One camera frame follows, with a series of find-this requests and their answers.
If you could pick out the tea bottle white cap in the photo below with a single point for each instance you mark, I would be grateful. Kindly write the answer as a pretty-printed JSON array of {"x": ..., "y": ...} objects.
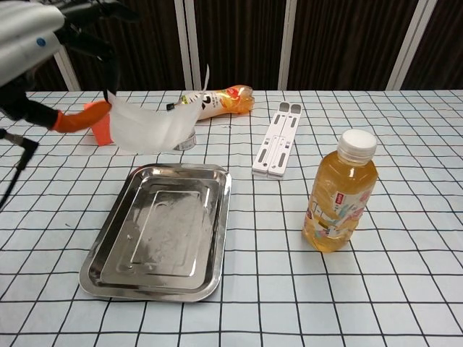
[{"x": 340, "y": 195}]

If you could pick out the white folding stand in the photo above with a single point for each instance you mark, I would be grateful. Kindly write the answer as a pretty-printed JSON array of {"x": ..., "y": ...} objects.
[{"x": 278, "y": 144}]

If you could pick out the white checked tablecloth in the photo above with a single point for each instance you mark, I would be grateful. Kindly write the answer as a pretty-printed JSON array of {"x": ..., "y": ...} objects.
[{"x": 325, "y": 289}]

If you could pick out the metal tray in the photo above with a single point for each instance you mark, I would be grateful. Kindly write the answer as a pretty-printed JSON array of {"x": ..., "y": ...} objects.
[{"x": 159, "y": 231}]

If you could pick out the orange drink bottle black cap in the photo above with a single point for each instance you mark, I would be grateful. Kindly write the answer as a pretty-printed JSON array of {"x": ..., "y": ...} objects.
[{"x": 231, "y": 101}]

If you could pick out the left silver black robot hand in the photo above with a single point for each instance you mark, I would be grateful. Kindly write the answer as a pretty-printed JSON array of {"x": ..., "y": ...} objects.
[{"x": 25, "y": 36}]

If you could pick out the small round metal tin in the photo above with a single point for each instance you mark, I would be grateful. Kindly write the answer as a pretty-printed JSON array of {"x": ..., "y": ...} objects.
[{"x": 186, "y": 144}]

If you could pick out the white partition frame post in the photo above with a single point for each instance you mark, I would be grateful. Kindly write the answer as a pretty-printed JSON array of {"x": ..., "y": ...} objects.
[
  {"x": 291, "y": 43},
  {"x": 68, "y": 72},
  {"x": 408, "y": 43},
  {"x": 188, "y": 43}
]

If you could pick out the orange cube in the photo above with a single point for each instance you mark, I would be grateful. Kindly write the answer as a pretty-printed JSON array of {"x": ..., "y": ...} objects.
[{"x": 103, "y": 135}]

